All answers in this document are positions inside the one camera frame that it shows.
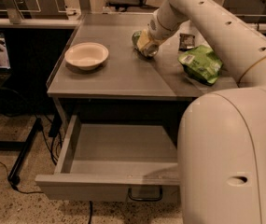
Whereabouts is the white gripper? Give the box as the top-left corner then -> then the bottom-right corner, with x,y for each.
136,0 -> 188,54

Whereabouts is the green soda can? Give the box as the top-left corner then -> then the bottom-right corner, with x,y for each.
132,30 -> 159,58

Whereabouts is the green chip bag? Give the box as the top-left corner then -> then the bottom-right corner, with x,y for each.
178,45 -> 223,86

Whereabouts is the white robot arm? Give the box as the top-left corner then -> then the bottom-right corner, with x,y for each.
148,0 -> 266,224

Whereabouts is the grey open top drawer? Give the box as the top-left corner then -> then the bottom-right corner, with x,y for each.
35,116 -> 180,203

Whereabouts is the small dark snack packet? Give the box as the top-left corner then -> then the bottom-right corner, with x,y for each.
179,34 -> 195,51

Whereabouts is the grey metal table cabinet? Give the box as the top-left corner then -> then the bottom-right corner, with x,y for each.
48,13 -> 236,131

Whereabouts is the white bowl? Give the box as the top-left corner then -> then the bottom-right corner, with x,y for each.
64,42 -> 109,71

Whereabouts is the left background workbench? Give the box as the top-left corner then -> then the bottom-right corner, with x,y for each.
0,0 -> 91,29

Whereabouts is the black desk leg base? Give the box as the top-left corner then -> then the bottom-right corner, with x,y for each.
0,118 -> 42,189

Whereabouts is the metal drawer handle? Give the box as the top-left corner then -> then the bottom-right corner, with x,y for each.
127,188 -> 163,202

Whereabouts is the black cable under drawer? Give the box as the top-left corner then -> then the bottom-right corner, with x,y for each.
87,200 -> 94,224

